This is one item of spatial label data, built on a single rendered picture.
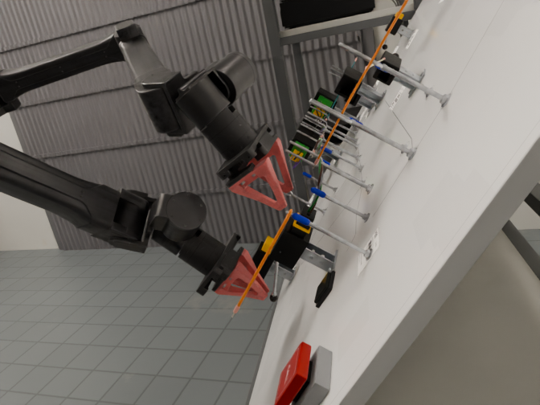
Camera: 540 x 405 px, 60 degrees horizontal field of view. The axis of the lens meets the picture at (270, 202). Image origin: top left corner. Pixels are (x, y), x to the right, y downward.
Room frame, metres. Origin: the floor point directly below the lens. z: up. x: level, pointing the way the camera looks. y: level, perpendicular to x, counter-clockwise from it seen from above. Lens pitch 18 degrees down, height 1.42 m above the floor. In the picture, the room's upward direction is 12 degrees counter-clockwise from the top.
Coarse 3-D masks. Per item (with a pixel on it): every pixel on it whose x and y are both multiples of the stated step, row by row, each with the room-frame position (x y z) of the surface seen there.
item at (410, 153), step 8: (320, 104) 0.56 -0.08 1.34; (336, 112) 0.57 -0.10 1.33; (344, 120) 0.55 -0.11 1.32; (352, 120) 0.56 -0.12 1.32; (360, 128) 0.56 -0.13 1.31; (368, 128) 0.56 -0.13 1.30; (376, 136) 0.55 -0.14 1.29; (392, 144) 0.55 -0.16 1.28; (408, 152) 0.54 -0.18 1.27; (408, 160) 0.54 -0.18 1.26
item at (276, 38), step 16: (272, 0) 1.56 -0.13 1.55; (400, 0) 1.99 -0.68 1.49; (416, 0) 1.45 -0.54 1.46; (272, 16) 1.55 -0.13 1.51; (352, 16) 1.53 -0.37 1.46; (368, 16) 1.52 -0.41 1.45; (384, 16) 1.48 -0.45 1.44; (272, 32) 1.55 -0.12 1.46; (288, 32) 1.58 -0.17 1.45; (304, 32) 1.57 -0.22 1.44; (320, 32) 1.52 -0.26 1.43; (336, 32) 1.51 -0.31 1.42; (272, 48) 1.56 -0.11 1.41; (304, 80) 2.09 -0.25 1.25; (288, 96) 1.55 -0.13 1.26; (304, 96) 2.09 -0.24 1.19; (288, 112) 1.55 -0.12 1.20; (304, 112) 2.09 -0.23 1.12; (288, 128) 1.56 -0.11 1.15; (288, 144) 1.56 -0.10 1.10; (336, 144) 1.59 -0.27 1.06; (304, 176) 1.56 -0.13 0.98; (304, 192) 1.55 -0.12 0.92
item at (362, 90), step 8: (344, 72) 1.09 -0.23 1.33; (352, 72) 1.11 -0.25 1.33; (360, 72) 1.13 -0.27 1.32; (344, 80) 1.08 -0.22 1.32; (352, 80) 1.08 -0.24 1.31; (336, 88) 1.10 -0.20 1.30; (344, 88) 1.12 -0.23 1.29; (352, 88) 1.11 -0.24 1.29; (360, 88) 1.12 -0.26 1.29; (368, 88) 1.11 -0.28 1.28; (344, 96) 1.09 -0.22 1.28; (368, 96) 1.11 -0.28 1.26; (376, 96) 1.11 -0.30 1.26; (376, 104) 1.10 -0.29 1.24
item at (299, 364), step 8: (304, 344) 0.40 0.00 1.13; (296, 352) 0.40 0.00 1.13; (304, 352) 0.39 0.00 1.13; (296, 360) 0.38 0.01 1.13; (304, 360) 0.38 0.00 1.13; (288, 368) 0.39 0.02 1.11; (296, 368) 0.37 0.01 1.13; (304, 368) 0.37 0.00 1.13; (280, 376) 0.40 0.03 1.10; (288, 376) 0.38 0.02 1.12; (296, 376) 0.36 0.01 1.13; (304, 376) 0.36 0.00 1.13; (280, 384) 0.39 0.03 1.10; (288, 384) 0.36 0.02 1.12; (296, 384) 0.36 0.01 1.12; (304, 384) 0.37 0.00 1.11; (280, 392) 0.37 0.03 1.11; (288, 392) 0.36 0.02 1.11; (296, 392) 0.36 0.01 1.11; (280, 400) 0.36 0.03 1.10; (288, 400) 0.36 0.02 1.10; (296, 400) 0.37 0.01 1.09
